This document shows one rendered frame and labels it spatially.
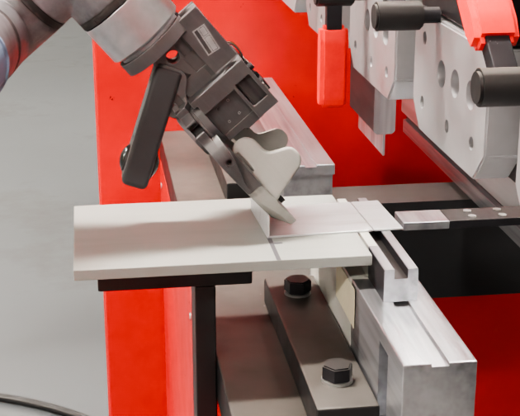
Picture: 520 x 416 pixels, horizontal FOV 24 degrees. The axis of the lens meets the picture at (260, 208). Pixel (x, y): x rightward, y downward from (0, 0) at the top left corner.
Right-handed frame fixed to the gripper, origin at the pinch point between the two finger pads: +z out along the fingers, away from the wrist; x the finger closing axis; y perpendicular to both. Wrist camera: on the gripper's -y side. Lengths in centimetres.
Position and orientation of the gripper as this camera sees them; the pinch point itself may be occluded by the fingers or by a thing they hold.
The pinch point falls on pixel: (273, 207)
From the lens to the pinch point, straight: 114.8
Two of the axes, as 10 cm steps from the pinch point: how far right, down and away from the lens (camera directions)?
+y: 7.5, -6.5, -1.0
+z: 6.4, 6.9, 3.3
